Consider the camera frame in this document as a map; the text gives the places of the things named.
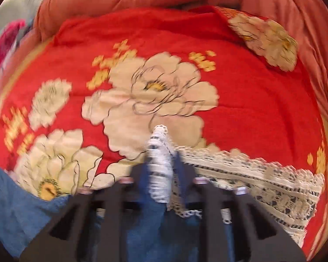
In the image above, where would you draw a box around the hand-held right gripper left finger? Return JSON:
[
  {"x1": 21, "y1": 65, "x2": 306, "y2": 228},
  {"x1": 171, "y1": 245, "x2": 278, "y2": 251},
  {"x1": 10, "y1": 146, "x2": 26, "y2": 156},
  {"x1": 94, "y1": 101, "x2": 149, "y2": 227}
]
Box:
[{"x1": 19, "y1": 150, "x2": 151, "y2": 262}]

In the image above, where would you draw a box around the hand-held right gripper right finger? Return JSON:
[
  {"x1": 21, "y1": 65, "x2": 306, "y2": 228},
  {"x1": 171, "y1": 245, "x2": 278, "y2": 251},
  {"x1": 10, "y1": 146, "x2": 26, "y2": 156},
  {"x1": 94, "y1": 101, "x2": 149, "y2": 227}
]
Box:
[{"x1": 174, "y1": 151, "x2": 307, "y2": 262}]

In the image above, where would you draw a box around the blue denim pants lace trim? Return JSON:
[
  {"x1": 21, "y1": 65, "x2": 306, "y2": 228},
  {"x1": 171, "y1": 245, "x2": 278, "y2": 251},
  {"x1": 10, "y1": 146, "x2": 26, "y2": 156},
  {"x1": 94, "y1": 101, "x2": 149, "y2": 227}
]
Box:
[{"x1": 0, "y1": 124, "x2": 326, "y2": 262}]

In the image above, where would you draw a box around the red floral blanket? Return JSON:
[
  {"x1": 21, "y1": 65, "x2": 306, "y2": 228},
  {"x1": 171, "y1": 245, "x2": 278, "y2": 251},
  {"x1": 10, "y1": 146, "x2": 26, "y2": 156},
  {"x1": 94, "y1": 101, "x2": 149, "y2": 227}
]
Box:
[{"x1": 0, "y1": 5, "x2": 328, "y2": 262}]

